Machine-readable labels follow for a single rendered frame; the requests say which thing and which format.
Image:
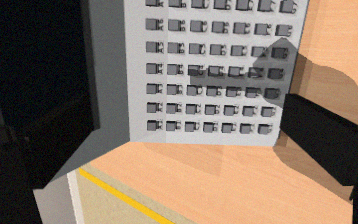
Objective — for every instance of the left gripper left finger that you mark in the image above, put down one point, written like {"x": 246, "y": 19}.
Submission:
{"x": 30, "y": 158}

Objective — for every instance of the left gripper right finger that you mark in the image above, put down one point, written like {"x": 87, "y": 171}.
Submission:
{"x": 331, "y": 140}

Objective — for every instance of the grey cabinet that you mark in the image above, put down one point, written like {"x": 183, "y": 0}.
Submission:
{"x": 198, "y": 60}

